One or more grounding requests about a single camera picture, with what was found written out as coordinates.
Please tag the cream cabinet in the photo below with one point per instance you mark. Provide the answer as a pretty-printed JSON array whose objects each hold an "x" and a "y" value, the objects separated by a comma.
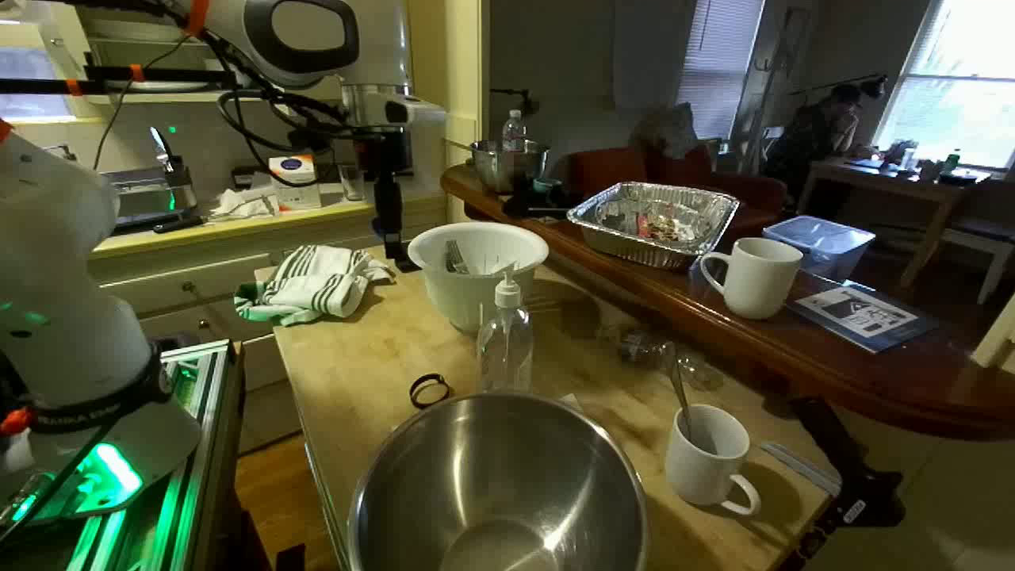
[{"x": 180, "y": 281}]

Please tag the wooden chair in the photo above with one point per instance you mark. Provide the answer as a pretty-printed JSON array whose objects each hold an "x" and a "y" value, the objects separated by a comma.
[{"x": 985, "y": 225}]

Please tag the aluminium foil tray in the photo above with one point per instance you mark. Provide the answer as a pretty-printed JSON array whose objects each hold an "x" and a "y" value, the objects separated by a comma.
[{"x": 605, "y": 225}]

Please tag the white ceramic bowl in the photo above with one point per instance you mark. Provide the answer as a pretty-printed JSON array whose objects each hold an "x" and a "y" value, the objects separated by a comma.
[{"x": 477, "y": 302}]

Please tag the small black object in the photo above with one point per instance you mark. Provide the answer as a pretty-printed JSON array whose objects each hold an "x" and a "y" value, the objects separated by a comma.
[{"x": 401, "y": 262}]

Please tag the dark wooden counter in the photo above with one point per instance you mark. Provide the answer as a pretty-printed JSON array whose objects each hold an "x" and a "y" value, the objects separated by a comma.
[{"x": 897, "y": 384}]

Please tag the steel mixing bowl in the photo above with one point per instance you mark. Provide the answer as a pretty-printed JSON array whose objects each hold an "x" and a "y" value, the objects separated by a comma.
[{"x": 423, "y": 496}]

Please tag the white paper pile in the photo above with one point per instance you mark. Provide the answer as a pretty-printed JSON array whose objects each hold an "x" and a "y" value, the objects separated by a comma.
[{"x": 254, "y": 202}]

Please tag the black clamp mount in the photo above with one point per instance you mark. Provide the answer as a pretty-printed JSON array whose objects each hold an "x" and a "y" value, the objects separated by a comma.
[{"x": 860, "y": 487}]

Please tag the white green striped towel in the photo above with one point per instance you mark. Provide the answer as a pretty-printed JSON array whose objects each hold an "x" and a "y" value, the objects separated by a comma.
[{"x": 313, "y": 281}]

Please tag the small white mug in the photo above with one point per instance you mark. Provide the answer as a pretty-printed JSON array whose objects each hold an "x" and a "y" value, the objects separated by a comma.
[{"x": 702, "y": 477}]

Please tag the clear water bottle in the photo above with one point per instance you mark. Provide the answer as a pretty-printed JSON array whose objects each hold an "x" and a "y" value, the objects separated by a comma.
[{"x": 514, "y": 143}]

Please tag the narrow window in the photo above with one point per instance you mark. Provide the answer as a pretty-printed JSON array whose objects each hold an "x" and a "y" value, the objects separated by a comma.
[{"x": 717, "y": 63}]

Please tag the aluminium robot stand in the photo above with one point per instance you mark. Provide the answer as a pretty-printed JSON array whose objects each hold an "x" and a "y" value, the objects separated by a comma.
[{"x": 128, "y": 487}]

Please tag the clear pump bottle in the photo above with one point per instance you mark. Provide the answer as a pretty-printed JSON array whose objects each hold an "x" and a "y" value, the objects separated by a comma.
[{"x": 506, "y": 351}]

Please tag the tall white mug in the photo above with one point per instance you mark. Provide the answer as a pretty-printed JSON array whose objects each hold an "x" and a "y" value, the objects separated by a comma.
[{"x": 755, "y": 281}]

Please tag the wooden desk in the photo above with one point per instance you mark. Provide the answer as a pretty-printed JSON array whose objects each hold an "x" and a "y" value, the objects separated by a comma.
[{"x": 897, "y": 188}]

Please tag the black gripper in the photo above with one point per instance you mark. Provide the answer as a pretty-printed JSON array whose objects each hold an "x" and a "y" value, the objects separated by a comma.
[{"x": 384, "y": 168}]

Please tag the black metal desk device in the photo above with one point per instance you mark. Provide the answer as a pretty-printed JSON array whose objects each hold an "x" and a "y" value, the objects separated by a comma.
[{"x": 147, "y": 196}]

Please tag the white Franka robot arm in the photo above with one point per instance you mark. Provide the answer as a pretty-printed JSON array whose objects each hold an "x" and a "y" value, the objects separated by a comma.
[{"x": 65, "y": 297}]

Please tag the blue printed booklet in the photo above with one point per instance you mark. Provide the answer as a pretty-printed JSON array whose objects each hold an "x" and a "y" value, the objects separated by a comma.
[{"x": 856, "y": 315}]

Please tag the grey cushion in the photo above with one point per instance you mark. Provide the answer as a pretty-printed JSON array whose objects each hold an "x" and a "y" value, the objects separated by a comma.
[{"x": 666, "y": 129}]

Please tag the crumpled clear plastic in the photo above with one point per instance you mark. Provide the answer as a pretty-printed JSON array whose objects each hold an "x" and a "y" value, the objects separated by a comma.
[{"x": 647, "y": 347}]

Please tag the white box with orange print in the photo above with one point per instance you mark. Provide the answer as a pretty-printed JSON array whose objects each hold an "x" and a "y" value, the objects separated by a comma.
[{"x": 294, "y": 166}]

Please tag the bright large window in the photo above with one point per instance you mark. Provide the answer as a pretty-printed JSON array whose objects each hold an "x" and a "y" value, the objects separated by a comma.
[{"x": 953, "y": 82}]

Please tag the dark figure by window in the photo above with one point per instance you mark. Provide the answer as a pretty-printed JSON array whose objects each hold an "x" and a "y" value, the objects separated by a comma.
[{"x": 811, "y": 136}]

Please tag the cream wall shelf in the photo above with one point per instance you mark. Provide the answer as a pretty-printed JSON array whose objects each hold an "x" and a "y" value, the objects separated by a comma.
[{"x": 161, "y": 97}]

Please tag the clear plastic lidded container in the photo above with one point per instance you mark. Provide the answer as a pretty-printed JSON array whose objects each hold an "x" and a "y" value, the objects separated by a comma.
[{"x": 818, "y": 238}]

